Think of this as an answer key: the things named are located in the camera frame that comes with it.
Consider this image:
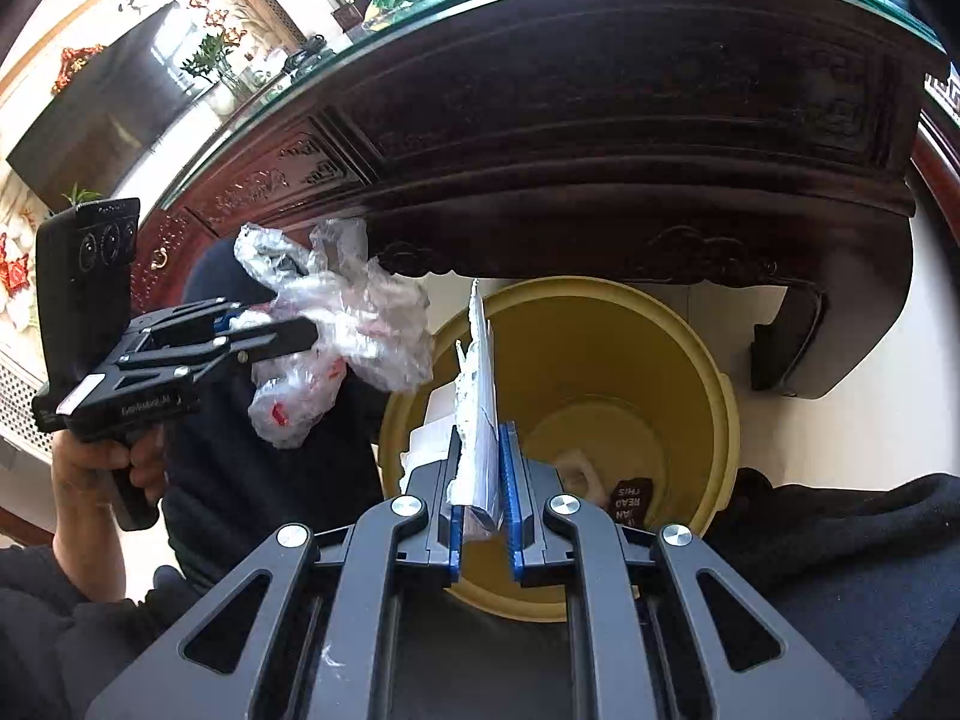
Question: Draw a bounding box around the black flat television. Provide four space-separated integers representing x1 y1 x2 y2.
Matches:
8 2 197 210

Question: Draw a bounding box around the white paper trash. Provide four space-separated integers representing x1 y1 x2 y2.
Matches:
454 280 503 541

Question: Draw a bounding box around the green potted plant in vase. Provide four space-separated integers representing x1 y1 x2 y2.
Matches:
179 32 252 121

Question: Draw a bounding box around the black phone on left gripper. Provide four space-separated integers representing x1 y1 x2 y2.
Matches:
36 199 140 392

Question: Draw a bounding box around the person's left hand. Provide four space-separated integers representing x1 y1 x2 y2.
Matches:
52 426 167 507

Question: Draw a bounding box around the dark carved wooden coffee table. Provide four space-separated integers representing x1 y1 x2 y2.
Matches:
132 0 949 398

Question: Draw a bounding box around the clear plastic bag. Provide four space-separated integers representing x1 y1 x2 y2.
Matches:
231 220 433 449

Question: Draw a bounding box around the yellow plastic trash bin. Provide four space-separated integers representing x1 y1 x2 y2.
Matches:
377 274 742 625

